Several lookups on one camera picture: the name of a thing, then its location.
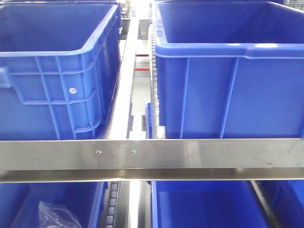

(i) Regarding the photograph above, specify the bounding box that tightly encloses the right upper blue crate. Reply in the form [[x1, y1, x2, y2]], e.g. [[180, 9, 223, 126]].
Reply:
[[152, 0, 304, 139]]

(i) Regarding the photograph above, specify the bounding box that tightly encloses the lower right blue crate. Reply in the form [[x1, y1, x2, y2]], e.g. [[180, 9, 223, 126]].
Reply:
[[260, 180, 304, 228]]

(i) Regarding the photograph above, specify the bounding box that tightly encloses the lower middle blue crate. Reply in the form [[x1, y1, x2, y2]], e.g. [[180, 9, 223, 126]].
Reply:
[[151, 180, 268, 228]]

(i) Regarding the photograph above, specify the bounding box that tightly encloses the blue crate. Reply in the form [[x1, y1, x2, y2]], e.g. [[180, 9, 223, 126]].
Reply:
[[152, 0, 304, 139], [151, 180, 268, 228], [0, 182, 108, 228], [260, 180, 304, 228], [0, 2, 120, 140]]

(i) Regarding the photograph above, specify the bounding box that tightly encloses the steel flow rack beam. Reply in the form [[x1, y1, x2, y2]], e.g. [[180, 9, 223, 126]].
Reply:
[[0, 139, 304, 182]]

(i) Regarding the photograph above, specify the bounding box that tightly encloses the left upper blue crate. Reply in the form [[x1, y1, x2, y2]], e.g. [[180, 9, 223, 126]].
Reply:
[[0, 2, 120, 140]]

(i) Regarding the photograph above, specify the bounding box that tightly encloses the lower left blue crate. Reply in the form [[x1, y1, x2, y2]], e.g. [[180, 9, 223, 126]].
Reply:
[[0, 182, 108, 228]]

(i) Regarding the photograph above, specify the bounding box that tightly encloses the clear plastic bag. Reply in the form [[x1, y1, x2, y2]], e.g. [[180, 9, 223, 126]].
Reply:
[[38, 201, 82, 228]]

